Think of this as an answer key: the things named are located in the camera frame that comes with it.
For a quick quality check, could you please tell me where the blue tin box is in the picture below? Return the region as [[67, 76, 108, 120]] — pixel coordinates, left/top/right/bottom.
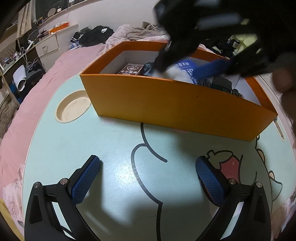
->
[[172, 60, 197, 85]]

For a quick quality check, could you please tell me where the white fluffy pompom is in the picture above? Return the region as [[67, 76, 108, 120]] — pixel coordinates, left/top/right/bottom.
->
[[152, 66, 192, 83]]

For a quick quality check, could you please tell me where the orange tissue box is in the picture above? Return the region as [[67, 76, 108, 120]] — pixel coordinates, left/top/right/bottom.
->
[[49, 22, 69, 35]]

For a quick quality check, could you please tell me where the white drawer cabinet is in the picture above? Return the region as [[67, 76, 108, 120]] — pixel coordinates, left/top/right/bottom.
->
[[35, 25, 78, 72]]

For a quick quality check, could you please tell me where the pink bed blanket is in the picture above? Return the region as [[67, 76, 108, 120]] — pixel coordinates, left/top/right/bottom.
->
[[1, 44, 105, 239]]

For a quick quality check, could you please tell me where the white slipper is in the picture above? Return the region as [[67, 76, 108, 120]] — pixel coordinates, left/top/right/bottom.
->
[[13, 65, 27, 91]]

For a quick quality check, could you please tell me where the orange cardboard box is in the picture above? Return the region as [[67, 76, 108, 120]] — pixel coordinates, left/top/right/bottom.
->
[[80, 41, 277, 141]]

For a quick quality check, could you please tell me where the black clothes pile left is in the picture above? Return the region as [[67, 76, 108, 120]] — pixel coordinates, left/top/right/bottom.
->
[[70, 25, 114, 47]]

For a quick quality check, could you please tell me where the black satin lace garment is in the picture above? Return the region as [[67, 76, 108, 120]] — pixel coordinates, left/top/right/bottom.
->
[[139, 62, 161, 77]]

